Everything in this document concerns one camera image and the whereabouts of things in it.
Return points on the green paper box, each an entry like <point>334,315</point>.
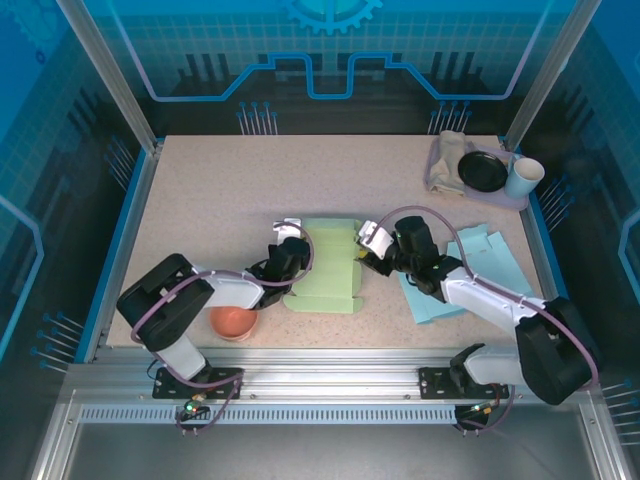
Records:
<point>330,280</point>

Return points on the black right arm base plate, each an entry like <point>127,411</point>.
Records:
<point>435,382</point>

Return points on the aluminium front rail beam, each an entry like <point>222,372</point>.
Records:
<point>325,370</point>

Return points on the orange cup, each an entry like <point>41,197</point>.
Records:
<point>235,325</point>

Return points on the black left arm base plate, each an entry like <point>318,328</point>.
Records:
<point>225,377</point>

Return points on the light blue paper box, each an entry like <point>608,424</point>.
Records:
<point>500,260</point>

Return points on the lilac plastic tray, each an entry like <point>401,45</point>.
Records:
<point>495,200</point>

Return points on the aluminium corner post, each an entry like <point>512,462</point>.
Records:
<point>546,75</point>
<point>112,75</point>

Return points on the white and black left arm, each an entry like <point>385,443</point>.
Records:
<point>235,292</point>

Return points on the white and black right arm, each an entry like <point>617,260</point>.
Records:
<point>490,300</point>

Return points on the light blue mug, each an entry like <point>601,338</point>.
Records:
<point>517,187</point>

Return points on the beige folded cloth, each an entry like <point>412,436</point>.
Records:
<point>447,165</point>

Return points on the black round plate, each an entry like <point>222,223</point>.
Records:
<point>482,172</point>

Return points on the aluminium side rail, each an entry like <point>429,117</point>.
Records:
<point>127,250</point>
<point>538,250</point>

